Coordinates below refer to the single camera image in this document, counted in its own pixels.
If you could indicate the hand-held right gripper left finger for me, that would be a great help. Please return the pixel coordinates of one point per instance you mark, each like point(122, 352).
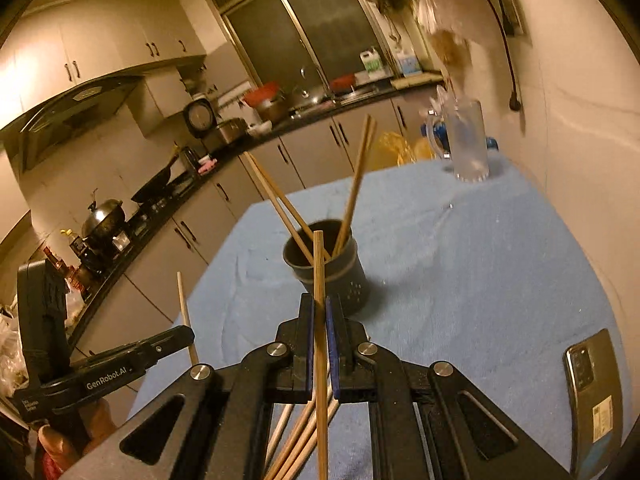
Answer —
point(310, 340)

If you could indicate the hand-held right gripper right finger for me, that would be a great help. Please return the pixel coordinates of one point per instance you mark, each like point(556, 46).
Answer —
point(332, 355)

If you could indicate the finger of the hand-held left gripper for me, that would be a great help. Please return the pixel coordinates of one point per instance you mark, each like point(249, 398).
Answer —
point(172, 342)

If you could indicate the slender wooden chopstick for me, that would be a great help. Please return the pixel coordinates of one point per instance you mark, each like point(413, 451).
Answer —
point(362, 180)
point(318, 270)
point(183, 300)
point(272, 200)
point(295, 212)
point(356, 180)

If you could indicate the dark grey utensil holder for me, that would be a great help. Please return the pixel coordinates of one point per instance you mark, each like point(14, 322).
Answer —
point(350, 280)

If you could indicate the bunch of wooden chopsticks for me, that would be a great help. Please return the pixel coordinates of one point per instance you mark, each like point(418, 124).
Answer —
point(295, 440)

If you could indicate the person's left hand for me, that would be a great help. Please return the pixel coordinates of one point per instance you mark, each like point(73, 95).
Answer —
point(100, 420)

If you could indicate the crumpled clear plastic bag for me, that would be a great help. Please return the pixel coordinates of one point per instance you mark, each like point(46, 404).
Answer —
point(11, 360)

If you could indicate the beige kitchen base cabinets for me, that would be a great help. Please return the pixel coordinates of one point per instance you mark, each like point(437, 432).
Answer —
point(165, 265)

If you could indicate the bottle with yellow cap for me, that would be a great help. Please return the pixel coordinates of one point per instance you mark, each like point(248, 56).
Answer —
point(72, 244)

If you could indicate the small metal seasoning box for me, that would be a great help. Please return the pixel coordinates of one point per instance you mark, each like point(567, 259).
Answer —
point(119, 241)

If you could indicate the steel wok with lid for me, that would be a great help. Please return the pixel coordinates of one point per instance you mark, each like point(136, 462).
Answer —
point(102, 220)

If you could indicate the gas stove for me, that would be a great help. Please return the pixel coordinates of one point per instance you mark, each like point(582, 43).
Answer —
point(150, 210)

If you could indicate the blue towel table cloth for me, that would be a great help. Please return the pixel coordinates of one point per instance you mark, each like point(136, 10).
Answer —
point(450, 270)

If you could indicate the pink cloth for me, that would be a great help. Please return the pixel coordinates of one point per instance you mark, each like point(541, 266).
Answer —
point(207, 166)

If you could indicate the black kitchen countertop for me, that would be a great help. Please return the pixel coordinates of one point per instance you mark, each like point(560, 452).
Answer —
point(240, 147)

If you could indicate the range hood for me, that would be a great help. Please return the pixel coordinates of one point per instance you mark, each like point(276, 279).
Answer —
point(70, 115)

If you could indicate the yellow plastic bag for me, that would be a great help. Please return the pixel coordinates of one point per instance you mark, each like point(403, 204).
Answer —
point(400, 147)

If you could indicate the rice cooker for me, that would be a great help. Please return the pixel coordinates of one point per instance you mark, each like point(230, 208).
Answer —
point(210, 125)

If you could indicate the red plastic basin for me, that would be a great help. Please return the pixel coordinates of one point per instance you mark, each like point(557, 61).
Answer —
point(262, 94)

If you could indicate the clear glass pitcher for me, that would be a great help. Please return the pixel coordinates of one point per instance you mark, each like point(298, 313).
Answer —
point(467, 140)

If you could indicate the red colander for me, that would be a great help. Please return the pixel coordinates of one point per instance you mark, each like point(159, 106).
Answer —
point(344, 82)

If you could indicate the chrome faucet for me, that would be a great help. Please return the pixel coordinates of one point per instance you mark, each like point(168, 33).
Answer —
point(320, 80)

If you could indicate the black smartphone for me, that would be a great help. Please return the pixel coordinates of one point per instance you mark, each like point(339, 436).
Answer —
point(595, 400)

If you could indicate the beige upper kitchen cabinets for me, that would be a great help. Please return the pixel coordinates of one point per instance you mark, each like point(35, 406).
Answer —
point(100, 45)

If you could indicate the white jug with green label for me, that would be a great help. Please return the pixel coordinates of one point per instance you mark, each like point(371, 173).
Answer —
point(371, 64)

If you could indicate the white jug with blue label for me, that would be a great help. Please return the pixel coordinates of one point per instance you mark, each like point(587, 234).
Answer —
point(409, 64)

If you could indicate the dark framed window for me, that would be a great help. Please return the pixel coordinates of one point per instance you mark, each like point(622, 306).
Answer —
point(300, 25)

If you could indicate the hanging clear plastic bags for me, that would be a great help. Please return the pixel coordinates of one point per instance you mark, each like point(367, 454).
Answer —
point(447, 35)

